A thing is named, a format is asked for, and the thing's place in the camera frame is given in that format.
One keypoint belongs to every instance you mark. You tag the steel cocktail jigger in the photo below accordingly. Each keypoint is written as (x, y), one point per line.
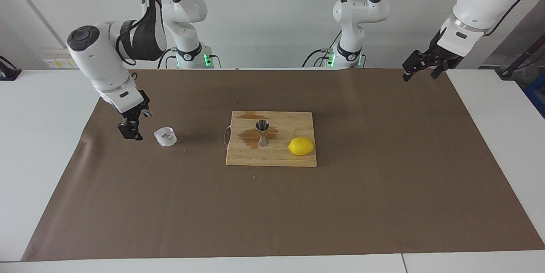
(263, 139)

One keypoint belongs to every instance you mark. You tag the white wall socket box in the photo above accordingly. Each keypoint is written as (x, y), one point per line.
(64, 62)

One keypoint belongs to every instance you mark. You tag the blue crate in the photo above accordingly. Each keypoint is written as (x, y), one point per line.
(537, 96)

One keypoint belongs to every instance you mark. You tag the black clamp mount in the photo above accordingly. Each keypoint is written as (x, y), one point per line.
(8, 73)

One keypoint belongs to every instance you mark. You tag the wooden cutting board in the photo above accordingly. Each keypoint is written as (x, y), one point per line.
(276, 158)

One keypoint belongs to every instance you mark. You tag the yellow lemon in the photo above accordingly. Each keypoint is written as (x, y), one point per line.
(301, 146)

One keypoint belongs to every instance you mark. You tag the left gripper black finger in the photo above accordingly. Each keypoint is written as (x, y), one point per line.
(416, 61)
(442, 69)

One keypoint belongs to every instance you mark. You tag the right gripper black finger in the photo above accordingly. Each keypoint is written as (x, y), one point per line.
(136, 130)
(124, 131)

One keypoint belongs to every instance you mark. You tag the black stand pole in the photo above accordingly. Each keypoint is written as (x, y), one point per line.
(517, 61)

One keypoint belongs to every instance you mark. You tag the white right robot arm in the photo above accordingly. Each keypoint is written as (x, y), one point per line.
(93, 60)

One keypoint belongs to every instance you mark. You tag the brown paper table mat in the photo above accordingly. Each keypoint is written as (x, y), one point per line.
(127, 200)

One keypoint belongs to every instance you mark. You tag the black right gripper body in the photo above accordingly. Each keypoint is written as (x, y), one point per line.
(136, 114)

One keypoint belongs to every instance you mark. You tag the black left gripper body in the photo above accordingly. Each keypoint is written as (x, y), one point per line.
(436, 49)

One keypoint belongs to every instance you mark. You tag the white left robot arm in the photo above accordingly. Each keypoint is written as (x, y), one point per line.
(485, 0)

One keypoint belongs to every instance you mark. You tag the clear plastic cup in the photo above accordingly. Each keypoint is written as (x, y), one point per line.
(158, 139)

